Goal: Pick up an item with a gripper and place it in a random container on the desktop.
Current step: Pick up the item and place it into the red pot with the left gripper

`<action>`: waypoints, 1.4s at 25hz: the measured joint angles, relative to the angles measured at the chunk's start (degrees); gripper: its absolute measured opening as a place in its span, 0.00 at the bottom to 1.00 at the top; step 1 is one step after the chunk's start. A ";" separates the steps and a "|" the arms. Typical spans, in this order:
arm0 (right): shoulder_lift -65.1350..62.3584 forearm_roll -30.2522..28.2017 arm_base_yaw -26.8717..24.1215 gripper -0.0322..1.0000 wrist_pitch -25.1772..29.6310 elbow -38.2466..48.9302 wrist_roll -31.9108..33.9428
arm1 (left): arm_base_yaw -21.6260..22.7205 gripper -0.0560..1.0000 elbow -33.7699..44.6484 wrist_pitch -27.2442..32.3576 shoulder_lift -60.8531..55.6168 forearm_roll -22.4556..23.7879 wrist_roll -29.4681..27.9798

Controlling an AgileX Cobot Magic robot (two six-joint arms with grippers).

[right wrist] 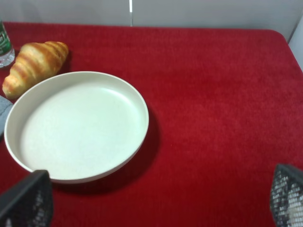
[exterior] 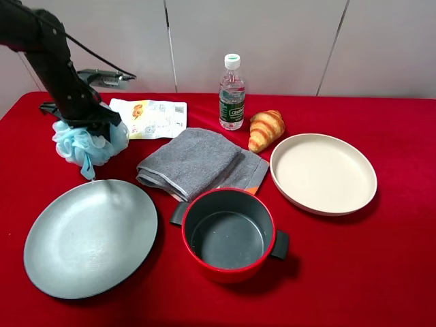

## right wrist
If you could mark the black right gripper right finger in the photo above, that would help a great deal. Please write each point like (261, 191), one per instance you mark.
(286, 196)

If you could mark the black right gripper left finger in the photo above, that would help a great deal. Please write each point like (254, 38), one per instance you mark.
(29, 203)

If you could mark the cream round plate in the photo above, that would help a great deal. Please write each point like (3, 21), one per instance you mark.
(78, 126)

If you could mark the folded grey towel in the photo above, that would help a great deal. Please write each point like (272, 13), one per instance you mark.
(5, 108)

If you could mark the red tablecloth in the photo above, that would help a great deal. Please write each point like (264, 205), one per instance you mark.
(226, 106)

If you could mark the golden croissant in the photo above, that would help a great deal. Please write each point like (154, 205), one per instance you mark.
(34, 63)

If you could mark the clear plastic water bottle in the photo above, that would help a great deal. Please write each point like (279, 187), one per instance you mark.
(7, 52)

